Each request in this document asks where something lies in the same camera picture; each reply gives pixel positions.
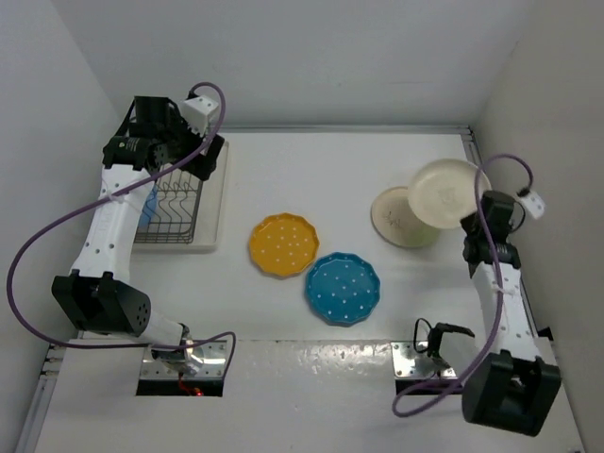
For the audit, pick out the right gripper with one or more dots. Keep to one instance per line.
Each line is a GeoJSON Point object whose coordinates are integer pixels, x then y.
{"type": "Point", "coordinates": [466, 221]}

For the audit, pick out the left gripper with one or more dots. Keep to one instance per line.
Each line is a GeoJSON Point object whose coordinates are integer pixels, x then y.
{"type": "Point", "coordinates": [176, 123]}

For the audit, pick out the light blue plate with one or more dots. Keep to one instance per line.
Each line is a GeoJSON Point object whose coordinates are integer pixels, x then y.
{"type": "Point", "coordinates": [149, 208]}

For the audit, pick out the yellow dotted plate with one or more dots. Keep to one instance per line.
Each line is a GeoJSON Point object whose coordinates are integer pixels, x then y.
{"type": "Point", "coordinates": [283, 244]}

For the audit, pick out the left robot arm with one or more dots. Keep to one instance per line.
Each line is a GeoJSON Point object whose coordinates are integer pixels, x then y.
{"type": "Point", "coordinates": [97, 296]}

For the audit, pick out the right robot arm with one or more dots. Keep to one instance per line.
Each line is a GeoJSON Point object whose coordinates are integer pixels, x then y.
{"type": "Point", "coordinates": [510, 386]}

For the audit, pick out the cream drip tray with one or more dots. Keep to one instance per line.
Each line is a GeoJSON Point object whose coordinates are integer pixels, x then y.
{"type": "Point", "coordinates": [214, 207]}

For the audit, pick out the cream green plate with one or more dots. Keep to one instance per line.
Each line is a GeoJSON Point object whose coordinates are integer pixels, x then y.
{"type": "Point", "coordinates": [394, 220]}

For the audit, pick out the teal dotted plate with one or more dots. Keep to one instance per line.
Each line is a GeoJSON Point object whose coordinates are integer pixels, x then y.
{"type": "Point", "coordinates": [343, 289]}

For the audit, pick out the wire dish rack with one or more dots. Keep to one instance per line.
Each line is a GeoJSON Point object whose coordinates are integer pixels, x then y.
{"type": "Point", "coordinates": [170, 211]}

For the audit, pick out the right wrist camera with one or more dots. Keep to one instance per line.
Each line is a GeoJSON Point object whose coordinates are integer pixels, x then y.
{"type": "Point", "coordinates": [532, 203]}

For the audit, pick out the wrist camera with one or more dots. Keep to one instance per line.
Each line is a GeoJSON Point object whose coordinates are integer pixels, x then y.
{"type": "Point", "coordinates": [198, 112]}
{"type": "Point", "coordinates": [532, 203]}

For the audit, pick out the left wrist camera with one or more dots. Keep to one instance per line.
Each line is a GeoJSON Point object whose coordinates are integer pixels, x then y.
{"type": "Point", "coordinates": [198, 112]}

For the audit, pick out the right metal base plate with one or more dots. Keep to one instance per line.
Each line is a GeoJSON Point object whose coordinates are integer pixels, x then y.
{"type": "Point", "coordinates": [409, 364]}

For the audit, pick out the metal base plate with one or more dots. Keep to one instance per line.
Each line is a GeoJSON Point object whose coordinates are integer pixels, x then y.
{"type": "Point", "coordinates": [204, 362]}
{"type": "Point", "coordinates": [409, 364]}

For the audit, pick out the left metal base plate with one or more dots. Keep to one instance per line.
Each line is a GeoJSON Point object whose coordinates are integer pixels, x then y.
{"type": "Point", "coordinates": [204, 362]}

